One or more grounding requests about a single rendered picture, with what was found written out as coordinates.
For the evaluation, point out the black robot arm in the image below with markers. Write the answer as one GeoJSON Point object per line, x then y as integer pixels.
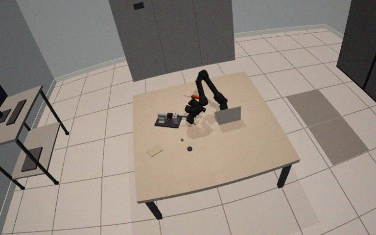
{"type": "Point", "coordinates": [203, 101]}

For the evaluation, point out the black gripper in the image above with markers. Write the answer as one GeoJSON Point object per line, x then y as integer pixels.
{"type": "Point", "coordinates": [190, 118]}

